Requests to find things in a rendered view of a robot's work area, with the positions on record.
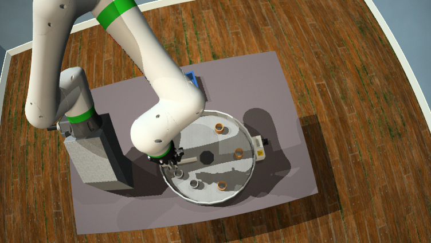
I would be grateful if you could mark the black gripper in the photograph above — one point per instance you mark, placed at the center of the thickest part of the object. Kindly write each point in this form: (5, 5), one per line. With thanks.
(173, 159)

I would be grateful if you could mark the blue open crate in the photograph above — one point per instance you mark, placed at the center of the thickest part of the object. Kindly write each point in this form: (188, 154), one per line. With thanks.
(192, 77)

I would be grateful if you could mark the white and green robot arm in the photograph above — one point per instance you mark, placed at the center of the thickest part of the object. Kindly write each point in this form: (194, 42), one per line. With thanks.
(181, 102)

